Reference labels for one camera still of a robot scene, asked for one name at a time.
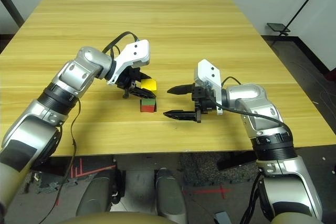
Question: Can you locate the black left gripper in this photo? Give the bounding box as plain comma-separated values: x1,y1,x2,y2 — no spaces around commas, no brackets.
116,66,156,100

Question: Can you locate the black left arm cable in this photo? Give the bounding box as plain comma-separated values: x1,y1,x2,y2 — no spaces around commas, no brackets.
56,31,139,207

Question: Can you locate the grey robot leg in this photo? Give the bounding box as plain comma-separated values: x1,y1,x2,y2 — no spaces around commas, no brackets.
75,168,127,216
154,167,188,224

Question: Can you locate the grey metal base plate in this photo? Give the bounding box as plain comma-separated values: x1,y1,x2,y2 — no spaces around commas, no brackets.
114,153,183,173

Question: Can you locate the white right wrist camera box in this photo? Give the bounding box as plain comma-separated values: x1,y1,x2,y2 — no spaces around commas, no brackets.
193,59,224,116

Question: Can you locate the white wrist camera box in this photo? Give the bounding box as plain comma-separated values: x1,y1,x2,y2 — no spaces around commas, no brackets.
106,39,151,86
193,59,224,116

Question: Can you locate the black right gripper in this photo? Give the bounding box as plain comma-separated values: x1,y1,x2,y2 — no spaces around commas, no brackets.
163,83,219,124

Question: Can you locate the grey right robot leg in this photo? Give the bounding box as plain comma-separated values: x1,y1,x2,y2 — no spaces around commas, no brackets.
154,167,188,224

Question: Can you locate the olive robot torso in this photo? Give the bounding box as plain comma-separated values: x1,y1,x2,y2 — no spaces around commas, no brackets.
60,211,169,224

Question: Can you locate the black flat tray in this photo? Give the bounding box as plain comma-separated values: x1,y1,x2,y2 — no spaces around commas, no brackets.
267,22,292,33

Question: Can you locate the small grey blue box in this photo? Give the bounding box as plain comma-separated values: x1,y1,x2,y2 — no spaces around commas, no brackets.
213,211,232,224

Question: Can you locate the grey left robot leg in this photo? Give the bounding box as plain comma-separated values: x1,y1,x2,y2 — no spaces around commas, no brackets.
75,168,127,216

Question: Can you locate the yellow wooden block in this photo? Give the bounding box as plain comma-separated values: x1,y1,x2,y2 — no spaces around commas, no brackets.
140,78,158,98

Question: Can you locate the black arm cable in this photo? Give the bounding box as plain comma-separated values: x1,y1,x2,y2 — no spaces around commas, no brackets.
56,31,139,207
219,76,294,141

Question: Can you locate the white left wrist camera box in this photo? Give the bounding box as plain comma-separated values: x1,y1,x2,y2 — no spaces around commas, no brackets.
106,39,151,86

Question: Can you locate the black tripod stand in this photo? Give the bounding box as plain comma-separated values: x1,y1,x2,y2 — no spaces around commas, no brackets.
271,0,330,46

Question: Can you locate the red wooden block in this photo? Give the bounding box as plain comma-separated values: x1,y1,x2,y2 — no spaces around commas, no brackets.
140,104,156,114

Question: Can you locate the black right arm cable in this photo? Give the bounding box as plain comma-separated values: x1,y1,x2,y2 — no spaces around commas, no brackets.
219,76,294,141

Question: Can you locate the black table foot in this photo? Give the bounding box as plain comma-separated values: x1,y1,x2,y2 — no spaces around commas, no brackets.
216,151,258,171

